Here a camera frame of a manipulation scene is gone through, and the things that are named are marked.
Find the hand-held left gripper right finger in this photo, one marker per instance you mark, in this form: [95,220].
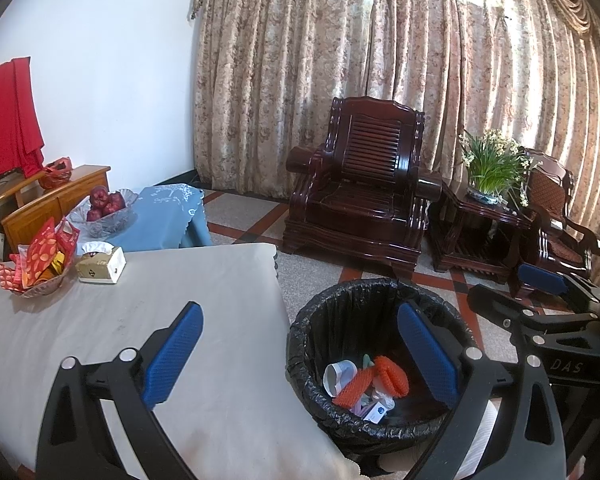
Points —
[427,355]

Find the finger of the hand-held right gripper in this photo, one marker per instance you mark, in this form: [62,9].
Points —
[542,276]
[500,310]

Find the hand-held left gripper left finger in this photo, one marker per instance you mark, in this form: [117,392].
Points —
[172,355]

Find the pale green rubber glove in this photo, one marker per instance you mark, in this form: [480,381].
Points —
[367,360]

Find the orange foam net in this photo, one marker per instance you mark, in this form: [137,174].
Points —
[360,385]

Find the white blue printed box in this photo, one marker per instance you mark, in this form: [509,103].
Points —
[375,407]

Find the trash bin with black bag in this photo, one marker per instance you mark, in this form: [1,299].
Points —
[350,320]

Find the white paper cup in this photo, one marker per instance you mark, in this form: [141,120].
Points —
[332,382]

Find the dark wooden cushioned armchair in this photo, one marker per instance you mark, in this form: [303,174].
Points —
[555,230]

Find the dark wooden side table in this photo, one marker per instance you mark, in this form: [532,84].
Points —
[470,230]

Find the white tissue box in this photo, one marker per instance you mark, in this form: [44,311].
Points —
[102,267]

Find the potted green flowering plant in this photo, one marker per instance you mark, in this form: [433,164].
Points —
[495,165]

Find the blue embroidered tablecloth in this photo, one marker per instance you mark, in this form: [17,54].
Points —
[160,220]

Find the glass candy bowl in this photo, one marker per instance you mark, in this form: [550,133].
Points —
[45,287]

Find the glass fruit bowl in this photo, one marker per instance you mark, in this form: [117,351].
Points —
[112,222]

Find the yellow snack packet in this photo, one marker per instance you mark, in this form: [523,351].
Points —
[54,265]

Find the red apple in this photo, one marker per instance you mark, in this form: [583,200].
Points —
[94,214]
[116,201]
[99,195]

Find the red dotted paper wrapping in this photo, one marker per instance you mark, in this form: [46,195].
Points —
[37,252]

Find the light wooden television cabinet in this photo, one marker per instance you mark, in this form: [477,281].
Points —
[45,210]

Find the red woven basket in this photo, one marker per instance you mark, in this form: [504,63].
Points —
[56,175]

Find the red cloth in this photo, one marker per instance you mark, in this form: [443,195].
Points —
[7,120]

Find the beige floral curtain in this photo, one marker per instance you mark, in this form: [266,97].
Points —
[290,85]

